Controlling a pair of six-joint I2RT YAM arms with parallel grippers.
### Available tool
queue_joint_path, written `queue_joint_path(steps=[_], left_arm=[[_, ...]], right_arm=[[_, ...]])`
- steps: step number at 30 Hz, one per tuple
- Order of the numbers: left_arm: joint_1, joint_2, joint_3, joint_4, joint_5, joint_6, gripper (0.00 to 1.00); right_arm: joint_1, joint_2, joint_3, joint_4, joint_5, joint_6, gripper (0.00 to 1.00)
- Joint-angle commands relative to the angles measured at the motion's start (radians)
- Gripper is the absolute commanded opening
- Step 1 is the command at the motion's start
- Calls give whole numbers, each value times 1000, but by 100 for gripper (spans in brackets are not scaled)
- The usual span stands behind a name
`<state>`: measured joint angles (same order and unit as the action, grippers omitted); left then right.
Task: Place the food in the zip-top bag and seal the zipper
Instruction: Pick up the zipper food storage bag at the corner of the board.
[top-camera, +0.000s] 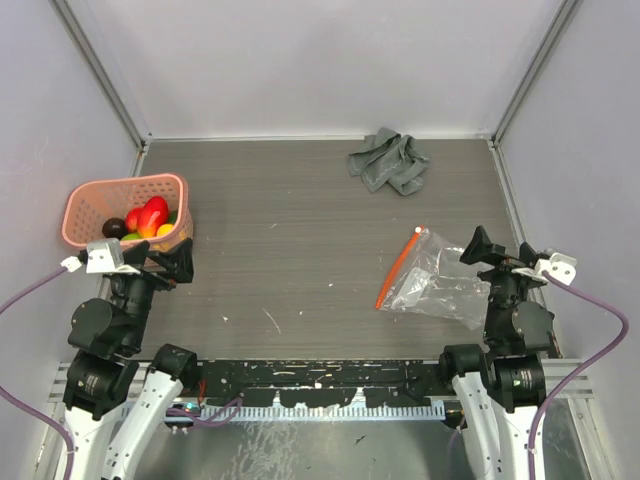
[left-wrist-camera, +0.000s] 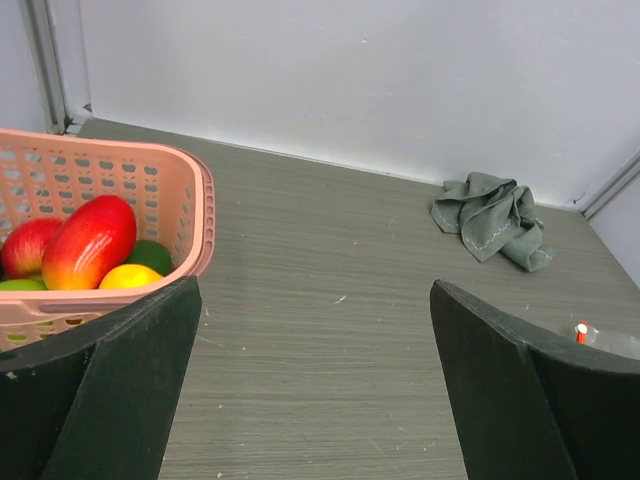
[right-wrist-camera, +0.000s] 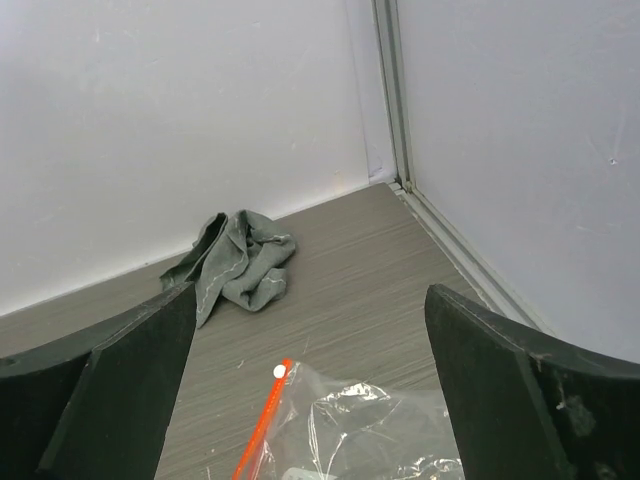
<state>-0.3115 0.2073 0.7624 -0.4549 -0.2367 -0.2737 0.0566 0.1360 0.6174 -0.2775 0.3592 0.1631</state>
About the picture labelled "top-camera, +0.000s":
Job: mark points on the green lime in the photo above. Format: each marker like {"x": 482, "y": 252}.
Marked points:
{"x": 131, "y": 237}

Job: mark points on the pink plastic basket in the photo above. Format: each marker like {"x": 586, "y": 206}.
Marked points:
{"x": 90, "y": 205}

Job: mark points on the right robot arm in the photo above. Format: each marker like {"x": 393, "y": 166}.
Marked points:
{"x": 501, "y": 383}

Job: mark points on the red yellow mango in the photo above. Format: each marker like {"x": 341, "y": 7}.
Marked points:
{"x": 152, "y": 216}

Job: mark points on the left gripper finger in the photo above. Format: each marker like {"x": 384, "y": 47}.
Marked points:
{"x": 137, "y": 254}
{"x": 177, "y": 263}

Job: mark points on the grey crumpled cloth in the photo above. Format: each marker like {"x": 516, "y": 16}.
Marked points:
{"x": 389, "y": 158}

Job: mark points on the clear zip top bag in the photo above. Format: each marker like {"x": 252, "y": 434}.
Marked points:
{"x": 428, "y": 278}

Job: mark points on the grey cable duct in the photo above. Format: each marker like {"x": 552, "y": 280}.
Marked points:
{"x": 356, "y": 411}

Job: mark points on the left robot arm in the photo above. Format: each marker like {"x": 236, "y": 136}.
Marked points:
{"x": 105, "y": 442}

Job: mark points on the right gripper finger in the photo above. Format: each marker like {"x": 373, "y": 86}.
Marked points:
{"x": 528, "y": 256}
{"x": 482, "y": 250}

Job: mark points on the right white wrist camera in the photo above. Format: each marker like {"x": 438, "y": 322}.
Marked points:
{"x": 555, "y": 264}

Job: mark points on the dark brown round fruit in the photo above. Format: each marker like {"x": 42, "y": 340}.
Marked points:
{"x": 114, "y": 228}

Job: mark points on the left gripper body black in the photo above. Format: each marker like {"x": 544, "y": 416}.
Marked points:
{"x": 148, "y": 280}

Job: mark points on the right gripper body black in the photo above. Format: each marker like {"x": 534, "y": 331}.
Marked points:
{"x": 505, "y": 283}

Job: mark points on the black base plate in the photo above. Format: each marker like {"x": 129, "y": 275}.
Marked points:
{"x": 329, "y": 383}

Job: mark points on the yellow lemon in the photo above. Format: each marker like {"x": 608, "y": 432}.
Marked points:
{"x": 164, "y": 229}

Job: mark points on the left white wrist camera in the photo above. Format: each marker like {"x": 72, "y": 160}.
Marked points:
{"x": 98, "y": 257}

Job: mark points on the red apple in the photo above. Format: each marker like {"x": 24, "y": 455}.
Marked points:
{"x": 132, "y": 219}

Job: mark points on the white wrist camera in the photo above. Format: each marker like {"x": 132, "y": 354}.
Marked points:
{"x": 98, "y": 257}
{"x": 555, "y": 264}

